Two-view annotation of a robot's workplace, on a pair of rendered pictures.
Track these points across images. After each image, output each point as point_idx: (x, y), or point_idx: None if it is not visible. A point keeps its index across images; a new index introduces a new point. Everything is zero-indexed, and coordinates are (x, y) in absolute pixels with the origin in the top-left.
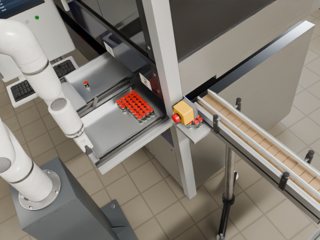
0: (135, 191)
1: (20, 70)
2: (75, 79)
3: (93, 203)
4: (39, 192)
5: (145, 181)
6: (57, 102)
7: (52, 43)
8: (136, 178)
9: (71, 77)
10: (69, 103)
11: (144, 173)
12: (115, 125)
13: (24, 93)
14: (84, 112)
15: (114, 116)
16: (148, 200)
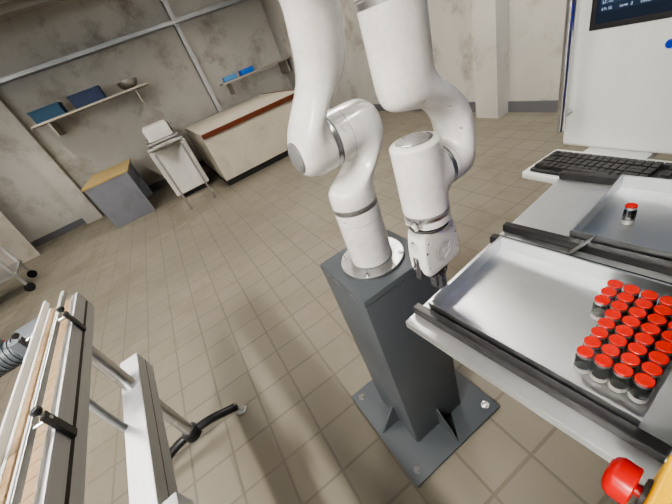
0: (531, 443)
1: (600, 137)
2: (637, 194)
3: (437, 357)
4: (351, 251)
5: (565, 461)
6: (418, 135)
7: None
8: (562, 440)
9: (635, 187)
10: (421, 148)
11: (582, 455)
12: (539, 307)
13: (551, 167)
14: (545, 244)
15: (567, 298)
16: (523, 475)
